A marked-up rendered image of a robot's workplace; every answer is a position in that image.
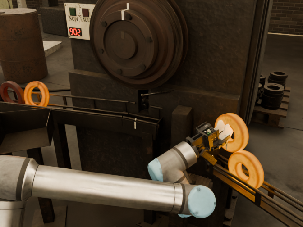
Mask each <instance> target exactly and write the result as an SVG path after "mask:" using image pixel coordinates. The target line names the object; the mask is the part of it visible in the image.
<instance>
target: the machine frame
mask: <svg viewBox="0 0 303 227"><path fill-rule="evenodd" d="M174 1H175V2H176V4H177V5H178V6H179V8H180V10H181V12H182V14H183V16H184V18H185V21H186V24H187V29H188V50H187V54H186V57H185V59H184V62H183V64H182V65H181V67H180V68H179V70H178V71H177V72H176V73H175V74H174V75H173V76H172V77H171V78H170V79H169V80H168V81H166V82H165V83H164V84H162V85H160V86H158V87H156V88H153V89H149V90H135V89H131V88H127V87H125V86H123V85H121V84H119V83H117V82H116V81H114V80H113V79H112V78H110V77H109V76H108V75H107V74H106V73H105V71H104V70H103V69H102V68H101V66H100V65H99V63H98V61H97V60H96V58H95V55H94V53H93V51H92V47H91V43H90V40H85V39H77V38H70V40H71V48H72V55H73V65H74V69H73V70H71V71H69V72H68V74H69V83H70V90H71V95H73V96H83V97H93V98H103V99H112V100H126V101H129V103H126V109H127V113H133V114H138V115H143V116H147V117H152V118H155V117H156V108H151V107H150V105H153V106H158V107H163V109H159V119H161V118H162V117H163V129H162V130H161V131H160V133H159V134H158V135H157V157H159V156H161V155H162V154H164V153H165V152H167V151H168V150H170V149H171V125H172V113H173V111H174V110H175V109H176V107H177V106H178V105H182V106H188V107H192V109H193V116H192V128H191V138H192V137H194V136H195V135H196V134H197V133H196V127H198V126H200V125H201V124H203V123H204V122H207V123H209V124H211V127H213V128H215V122H216V120H217V119H218V117H219V116H221V115H223V114H227V113H234V114H236V115H238V116H239V117H240V118H242V119H243V121H244V122H245V124H246V126H247V128H248V124H249V118H250V113H251V108H252V102H253V95H254V90H255V85H256V79H257V72H258V67H259V62H260V57H261V51H262V44H263V39H264V33H265V28H266V21H267V16H268V10H269V5H270V0H174ZM167 90H174V91H172V92H166V93H161V94H155V95H149V96H148V98H149V111H144V110H142V107H141V102H142V96H141V94H146V93H153V92H159V91H167ZM130 101H132V102H136V104H131V103H130ZM94 102H95V107H96V108H95V109H102V110H111V111H119V112H123V111H124V110H123V103H122V102H113V101H103V100H94ZM76 133H77V139H78V148H79V155H80V162H81V169H82V171H88V172H94V173H103V174H110V175H117V176H124V177H134V178H140V179H143V158H142V137H140V136H135V135H131V134H127V133H123V132H115V131H108V130H101V129H95V128H89V127H80V126H76ZM186 171H187V172H189V173H192V174H196V175H199V176H202V177H206V178H209V179H211V180H212V182H213V179H214V176H213V175H211V174H210V173H209V172H207V171H206V162H205V159H204V158H202V157H201V156H199V158H197V162H196V163H195V164H193V165H192V166H190V167H189V168H187V169H186ZM238 197H239V193H238V192H236V191H235V190H233V189H232V188H230V187H229V189H228V195H227V201H226V207H225V214H224V221H223V227H231V225H232V221H233V217H234V213H235V209H236V205H237V201H238ZM208 219H209V216H208V217H205V218H197V217H195V216H189V217H188V223H189V224H192V225H195V226H198V227H207V226H208Z"/></svg>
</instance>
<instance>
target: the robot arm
mask: <svg viewBox="0 0 303 227"><path fill-rule="evenodd" d="M203 124H204V126H203V127H201V128H199V127H200V126H202V125H203ZM203 124H201V125H200V126H198V127H196V133H197V134H196V135H195V136H194V137H192V138H190V137H187V138H186V142H185V141H182V142H181V143H179V144H178V145H176V146H175V147H173V148H172V149H170V150H168V151H167V152H165V153H164V154H162V155H161V156H159V157H157V158H155V159H154V160H153V161H151V162H150V163H149V164H148V171H149V174H150V176H151V178H152V180H147V179H140V178H134V177H124V176H117V175H110V174H103V173H94V172H88V171H81V170H74V169H67V168H58V167H51V166H44V165H39V164H37V162H36V161H35V160H34V159H33V158H26V157H19V156H11V155H0V227H23V221H24V214H25V206H26V202H27V199H28V198H29V197H32V196H33V197H41V198H49V199H57V200H68V201H77V202H84V203H92V204H103V205H112V206H119V207H128V208H136V209H147V210H155V211H163V212H171V213H175V214H178V215H179V216H180V217H182V218H184V217H189V216H195V217H197V218H205V217H208V216H209V215H211V214H212V212H213V211H214V209H215V206H216V199H215V195H214V193H213V192H212V191H211V190H210V189H209V188H208V187H206V186H203V185H198V186H197V185H190V184H189V182H188V180H187V178H186V177H185V175H184V173H183V171H184V170H186V169H187V168H189V167H190V166H192V165H193V164H195V163H196V162H197V158H199V156H201V157H202V158H204V159H205V161H206V162H207V163H208V164H210V165H215V163H216V162H217V160H216V159H215V157H214V156H213V155H211V154H208V153H207V152H206V151H214V150H216V149H219V148H221V147H223V146H224V145H226V144H227V142H228V141H229V139H230V137H231V135H232V133H233V130H232V128H231V127H230V126H229V124H226V125H225V124H224V123H223V121H222V120H220V121H218V123H217V126H216V127H215V128H213V127H211V124H209V123H207V122H204V123H203Z"/></svg>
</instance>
